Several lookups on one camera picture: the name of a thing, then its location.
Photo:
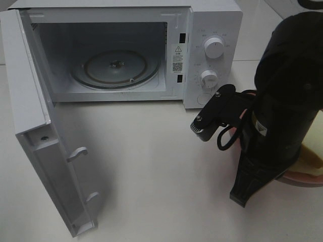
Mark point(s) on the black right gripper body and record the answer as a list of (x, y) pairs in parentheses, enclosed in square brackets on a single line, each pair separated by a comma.
[(249, 138)]

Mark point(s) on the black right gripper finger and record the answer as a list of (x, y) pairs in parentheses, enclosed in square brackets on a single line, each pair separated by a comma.
[(252, 175)]

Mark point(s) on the pink round plate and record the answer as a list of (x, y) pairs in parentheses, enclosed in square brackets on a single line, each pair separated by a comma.
[(300, 179)]

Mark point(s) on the sandwich with lettuce and cheese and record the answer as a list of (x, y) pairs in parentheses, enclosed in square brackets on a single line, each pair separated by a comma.
[(310, 159)]

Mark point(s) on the white microwave door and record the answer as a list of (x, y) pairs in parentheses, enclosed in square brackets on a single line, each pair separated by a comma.
[(37, 126)]

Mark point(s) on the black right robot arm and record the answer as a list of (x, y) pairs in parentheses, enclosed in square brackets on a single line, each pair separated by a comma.
[(288, 81)]

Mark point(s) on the lower white timer knob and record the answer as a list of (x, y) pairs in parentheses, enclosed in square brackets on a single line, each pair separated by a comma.
[(209, 79)]

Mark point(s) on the upper white power knob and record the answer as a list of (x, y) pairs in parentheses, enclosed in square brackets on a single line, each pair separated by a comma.
[(214, 47)]

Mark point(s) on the white warning label sticker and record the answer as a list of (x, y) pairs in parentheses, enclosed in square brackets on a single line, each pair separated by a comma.
[(177, 58)]

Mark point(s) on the glass microwave turntable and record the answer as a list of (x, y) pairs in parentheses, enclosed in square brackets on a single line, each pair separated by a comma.
[(115, 69)]

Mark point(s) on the white microwave oven body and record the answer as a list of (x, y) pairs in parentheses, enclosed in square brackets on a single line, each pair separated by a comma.
[(71, 31)]

